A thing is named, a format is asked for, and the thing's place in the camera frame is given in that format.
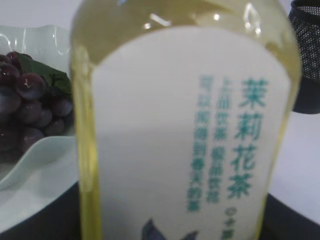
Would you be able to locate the black mesh pen holder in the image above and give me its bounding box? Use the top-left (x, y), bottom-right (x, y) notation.
top-left (288, 0), bottom-right (320, 115)

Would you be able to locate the green wavy glass plate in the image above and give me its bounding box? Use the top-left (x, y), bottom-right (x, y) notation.
top-left (0, 25), bottom-right (78, 232)

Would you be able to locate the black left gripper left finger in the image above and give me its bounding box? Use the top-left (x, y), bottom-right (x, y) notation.
top-left (0, 183), bottom-right (82, 240)

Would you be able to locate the jasmine tea bottle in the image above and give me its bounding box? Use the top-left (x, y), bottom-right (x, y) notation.
top-left (70, 0), bottom-right (301, 240)

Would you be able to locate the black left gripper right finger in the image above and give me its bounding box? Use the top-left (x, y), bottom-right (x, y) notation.
top-left (261, 194), bottom-right (320, 240)

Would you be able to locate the purple grape bunch with leaf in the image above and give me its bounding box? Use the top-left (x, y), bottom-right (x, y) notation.
top-left (0, 51), bottom-right (74, 163)

